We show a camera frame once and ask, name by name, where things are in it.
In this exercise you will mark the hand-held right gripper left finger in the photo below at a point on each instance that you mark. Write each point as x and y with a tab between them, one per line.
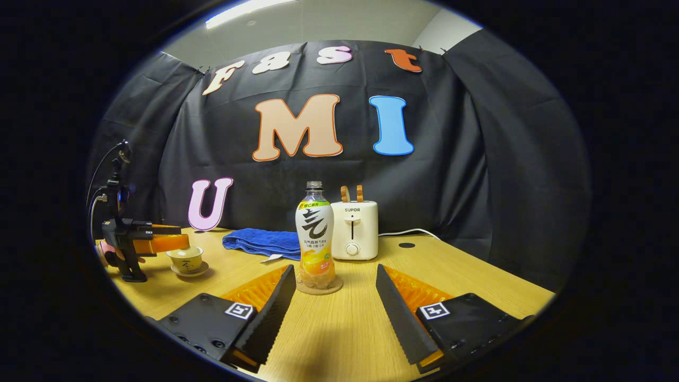
268	323

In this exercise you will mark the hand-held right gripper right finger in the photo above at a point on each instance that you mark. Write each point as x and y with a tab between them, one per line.
403	323

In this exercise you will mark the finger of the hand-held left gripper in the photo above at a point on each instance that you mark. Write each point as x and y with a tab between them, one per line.
167	244

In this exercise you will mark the beige ceramic teacup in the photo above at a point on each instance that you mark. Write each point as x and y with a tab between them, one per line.
186	264

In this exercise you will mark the round cork coaster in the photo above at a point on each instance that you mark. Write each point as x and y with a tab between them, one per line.
334	288

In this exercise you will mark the clear water bottle white label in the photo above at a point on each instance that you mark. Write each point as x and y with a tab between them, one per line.
315	233

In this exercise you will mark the blue towel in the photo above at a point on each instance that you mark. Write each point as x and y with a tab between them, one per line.
260	241

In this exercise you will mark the white toaster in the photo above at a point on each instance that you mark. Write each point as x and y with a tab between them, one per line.
366	233

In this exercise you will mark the toast bread slice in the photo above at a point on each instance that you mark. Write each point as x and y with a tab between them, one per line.
359	193
345	194

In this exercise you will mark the black backdrop cloth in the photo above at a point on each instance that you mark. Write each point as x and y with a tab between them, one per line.
467	185

